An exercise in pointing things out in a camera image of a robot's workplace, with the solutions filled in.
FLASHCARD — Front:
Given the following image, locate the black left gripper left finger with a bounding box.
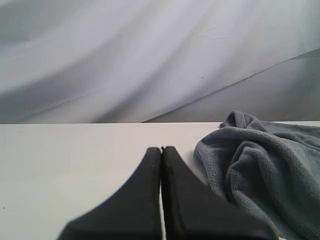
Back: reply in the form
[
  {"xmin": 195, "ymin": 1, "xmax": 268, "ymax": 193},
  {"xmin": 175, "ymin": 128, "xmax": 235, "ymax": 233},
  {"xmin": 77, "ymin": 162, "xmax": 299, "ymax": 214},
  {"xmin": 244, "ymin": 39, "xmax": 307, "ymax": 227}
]
[{"xmin": 58, "ymin": 147, "xmax": 162, "ymax": 240}]

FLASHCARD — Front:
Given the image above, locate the white backdrop sheet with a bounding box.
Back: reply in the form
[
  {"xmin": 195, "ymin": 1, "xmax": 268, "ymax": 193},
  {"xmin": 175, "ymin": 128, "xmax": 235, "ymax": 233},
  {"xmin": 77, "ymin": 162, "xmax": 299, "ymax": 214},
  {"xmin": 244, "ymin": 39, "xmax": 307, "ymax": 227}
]
[{"xmin": 0, "ymin": 0, "xmax": 320, "ymax": 124}]

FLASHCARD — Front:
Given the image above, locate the grey fleece towel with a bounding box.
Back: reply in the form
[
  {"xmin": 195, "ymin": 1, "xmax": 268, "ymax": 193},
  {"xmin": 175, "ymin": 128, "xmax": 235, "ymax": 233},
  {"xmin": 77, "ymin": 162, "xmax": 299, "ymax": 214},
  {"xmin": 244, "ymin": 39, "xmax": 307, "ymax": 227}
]
[{"xmin": 194, "ymin": 110, "xmax": 320, "ymax": 240}]

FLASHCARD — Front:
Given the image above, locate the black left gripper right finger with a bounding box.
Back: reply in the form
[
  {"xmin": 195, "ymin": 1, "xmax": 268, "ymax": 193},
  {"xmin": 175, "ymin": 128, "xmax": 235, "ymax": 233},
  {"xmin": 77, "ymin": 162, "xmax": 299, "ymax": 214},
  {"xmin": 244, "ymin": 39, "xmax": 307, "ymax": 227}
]
[{"xmin": 161, "ymin": 146, "xmax": 278, "ymax": 240}]

